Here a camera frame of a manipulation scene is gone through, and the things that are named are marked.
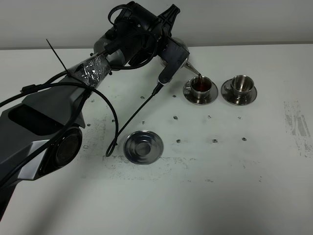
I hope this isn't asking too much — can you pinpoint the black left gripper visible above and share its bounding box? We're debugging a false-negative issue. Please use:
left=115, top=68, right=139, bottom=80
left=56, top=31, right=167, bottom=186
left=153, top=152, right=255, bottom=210
left=107, top=1, right=180, bottom=66

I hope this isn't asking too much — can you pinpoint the right stainless steel teacup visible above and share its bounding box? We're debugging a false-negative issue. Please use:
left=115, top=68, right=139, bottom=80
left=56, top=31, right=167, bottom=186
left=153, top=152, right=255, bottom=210
left=223, top=75, right=254, bottom=97

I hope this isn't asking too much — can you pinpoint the left stainless steel saucer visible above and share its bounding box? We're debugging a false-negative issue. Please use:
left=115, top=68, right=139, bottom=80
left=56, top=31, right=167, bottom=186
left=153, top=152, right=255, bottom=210
left=183, top=76, right=218, bottom=105

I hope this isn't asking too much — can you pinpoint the right stainless steel saucer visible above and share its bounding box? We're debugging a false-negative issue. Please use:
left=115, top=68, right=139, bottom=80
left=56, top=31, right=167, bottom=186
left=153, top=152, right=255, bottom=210
left=221, top=79, right=257, bottom=106

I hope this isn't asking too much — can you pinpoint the stainless steel teacup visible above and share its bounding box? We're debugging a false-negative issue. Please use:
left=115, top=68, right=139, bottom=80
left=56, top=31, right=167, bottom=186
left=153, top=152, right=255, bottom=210
left=223, top=75, right=254, bottom=97
left=183, top=75, right=213, bottom=99

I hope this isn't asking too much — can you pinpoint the stainless steel teapot saucer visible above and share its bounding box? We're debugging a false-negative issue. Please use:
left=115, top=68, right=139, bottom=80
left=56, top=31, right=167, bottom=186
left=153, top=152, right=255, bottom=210
left=123, top=130, right=164, bottom=165

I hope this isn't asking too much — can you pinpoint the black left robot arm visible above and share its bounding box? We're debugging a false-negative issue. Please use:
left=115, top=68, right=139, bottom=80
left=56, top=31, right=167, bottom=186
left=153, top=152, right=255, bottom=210
left=0, top=1, right=189, bottom=212

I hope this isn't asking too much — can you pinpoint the left stainless steel teacup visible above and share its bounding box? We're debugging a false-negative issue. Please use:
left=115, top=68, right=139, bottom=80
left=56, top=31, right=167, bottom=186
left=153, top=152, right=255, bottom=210
left=183, top=75, right=213, bottom=99

